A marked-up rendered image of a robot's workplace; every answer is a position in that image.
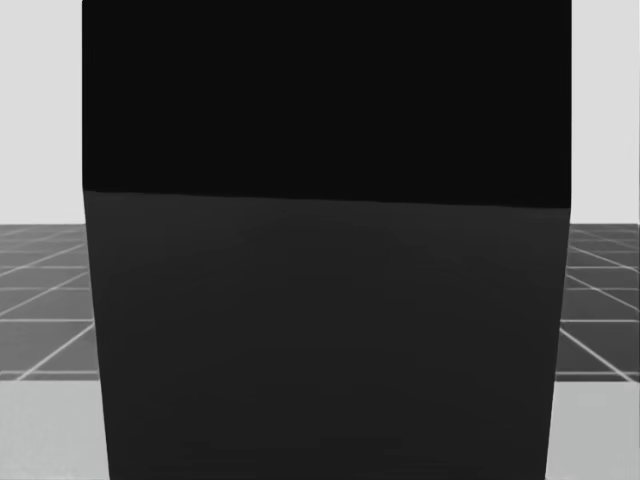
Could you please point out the black screen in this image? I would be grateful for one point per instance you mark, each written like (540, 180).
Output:
(325, 100)

